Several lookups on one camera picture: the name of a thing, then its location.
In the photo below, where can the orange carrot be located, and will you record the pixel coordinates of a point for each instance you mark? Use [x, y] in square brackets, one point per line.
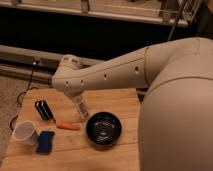
[65, 125]

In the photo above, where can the black striped box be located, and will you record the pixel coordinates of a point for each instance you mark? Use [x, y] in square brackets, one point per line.
[44, 110]

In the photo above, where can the blue sponge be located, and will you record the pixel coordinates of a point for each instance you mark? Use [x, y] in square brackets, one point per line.
[45, 142]

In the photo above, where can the metal rod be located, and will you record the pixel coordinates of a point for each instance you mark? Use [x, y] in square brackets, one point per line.
[178, 16]

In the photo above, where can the clear plastic bottle white label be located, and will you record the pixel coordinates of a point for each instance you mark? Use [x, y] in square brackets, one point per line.
[81, 107]

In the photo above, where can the white plastic cup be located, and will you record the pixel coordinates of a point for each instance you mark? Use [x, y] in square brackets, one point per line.
[26, 133]

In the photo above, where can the metal rail beam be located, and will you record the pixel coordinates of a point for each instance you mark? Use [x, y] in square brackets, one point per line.
[19, 62]

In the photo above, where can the dark cabinet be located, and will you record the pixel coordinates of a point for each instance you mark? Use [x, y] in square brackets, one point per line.
[202, 25]

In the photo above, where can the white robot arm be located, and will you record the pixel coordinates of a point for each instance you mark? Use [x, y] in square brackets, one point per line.
[175, 129]

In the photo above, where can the black bowl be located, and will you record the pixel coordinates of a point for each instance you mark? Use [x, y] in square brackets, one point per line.
[103, 129]

